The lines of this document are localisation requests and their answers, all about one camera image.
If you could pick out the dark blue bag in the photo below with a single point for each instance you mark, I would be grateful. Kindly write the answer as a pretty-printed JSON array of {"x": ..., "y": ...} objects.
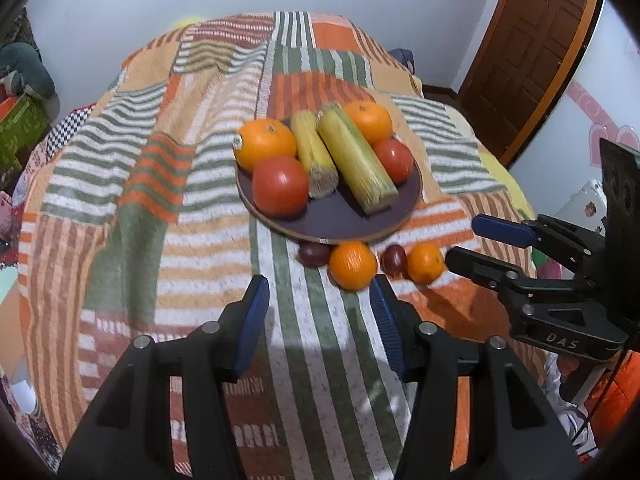
[{"x": 404, "y": 60}]

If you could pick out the small orange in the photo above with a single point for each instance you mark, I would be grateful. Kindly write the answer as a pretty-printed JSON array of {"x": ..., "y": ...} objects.
[
  {"x": 425, "y": 263},
  {"x": 352, "y": 266}
]

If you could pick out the dark purple plate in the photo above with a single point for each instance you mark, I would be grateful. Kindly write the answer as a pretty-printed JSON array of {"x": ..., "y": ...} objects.
[{"x": 325, "y": 221}]

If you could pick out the dark red plum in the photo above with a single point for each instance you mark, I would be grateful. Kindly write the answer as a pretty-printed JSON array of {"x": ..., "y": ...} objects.
[
  {"x": 312, "y": 254},
  {"x": 394, "y": 260}
]

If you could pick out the corn cob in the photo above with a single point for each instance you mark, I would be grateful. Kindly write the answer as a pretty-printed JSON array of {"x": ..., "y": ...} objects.
[
  {"x": 312, "y": 150},
  {"x": 355, "y": 160}
]

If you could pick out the red tomato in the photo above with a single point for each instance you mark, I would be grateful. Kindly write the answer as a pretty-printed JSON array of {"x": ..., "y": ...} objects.
[
  {"x": 395, "y": 161},
  {"x": 280, "y": 186}
]

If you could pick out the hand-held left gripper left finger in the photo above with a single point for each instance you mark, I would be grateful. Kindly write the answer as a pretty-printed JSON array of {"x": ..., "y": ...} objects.
[{"x": 252, "y": 320}]

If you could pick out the checkered quilt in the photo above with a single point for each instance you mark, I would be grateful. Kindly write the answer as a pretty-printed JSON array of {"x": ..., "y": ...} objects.
[{"x": 70, "y": 125}]

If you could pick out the white wardrobe door with hearts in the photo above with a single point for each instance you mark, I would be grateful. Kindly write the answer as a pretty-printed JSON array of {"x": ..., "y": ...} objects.
[{"x": 580, "y": 125}]

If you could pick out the grey plush toy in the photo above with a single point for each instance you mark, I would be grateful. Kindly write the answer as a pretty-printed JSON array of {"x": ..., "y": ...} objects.
[{"x": 25, "y": 72}]

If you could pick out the green storage box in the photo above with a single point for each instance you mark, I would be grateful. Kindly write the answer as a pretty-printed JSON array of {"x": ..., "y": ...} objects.
[{"x": 17, "y": 127}]

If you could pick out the striped patchwork blanket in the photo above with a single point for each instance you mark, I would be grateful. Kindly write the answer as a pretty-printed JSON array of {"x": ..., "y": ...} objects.
[{"x": 175, "y": 185}]

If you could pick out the brown wooden door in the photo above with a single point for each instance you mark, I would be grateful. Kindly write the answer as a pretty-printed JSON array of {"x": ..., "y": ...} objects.
[{"x": 535, "y": 45}]

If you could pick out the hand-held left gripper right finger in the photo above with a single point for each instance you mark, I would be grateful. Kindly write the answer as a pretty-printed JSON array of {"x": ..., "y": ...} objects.
[{"x": 387, "y": 325}]

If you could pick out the large orange with sticker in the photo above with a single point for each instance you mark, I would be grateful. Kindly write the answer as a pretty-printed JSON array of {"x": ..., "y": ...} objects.
[{"x": 265, "y": 142}]

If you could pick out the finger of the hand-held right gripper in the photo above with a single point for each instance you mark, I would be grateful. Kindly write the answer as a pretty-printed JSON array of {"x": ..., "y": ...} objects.
[
  {"x": 475, "y": 262},
  {"x": 502, "y": 230}
]

